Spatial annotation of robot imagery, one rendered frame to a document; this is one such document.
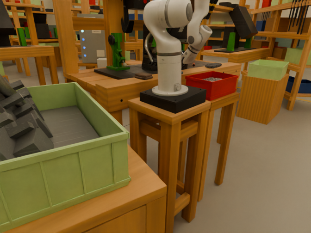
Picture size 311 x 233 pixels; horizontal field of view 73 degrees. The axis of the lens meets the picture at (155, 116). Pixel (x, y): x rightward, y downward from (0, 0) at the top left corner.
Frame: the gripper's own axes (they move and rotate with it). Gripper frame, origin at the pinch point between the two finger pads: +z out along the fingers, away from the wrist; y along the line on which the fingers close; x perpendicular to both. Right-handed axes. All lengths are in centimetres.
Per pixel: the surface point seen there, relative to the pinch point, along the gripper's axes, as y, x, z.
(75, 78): -61, 33, 33
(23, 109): -105, -19, -12
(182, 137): -43, -48, -3
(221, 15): 853, 478, 228
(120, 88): -52, -4, 6
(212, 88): -7.2, -30.6, -12.1
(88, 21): -36, 73, 16
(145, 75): -31.4, 1.2, 4.1
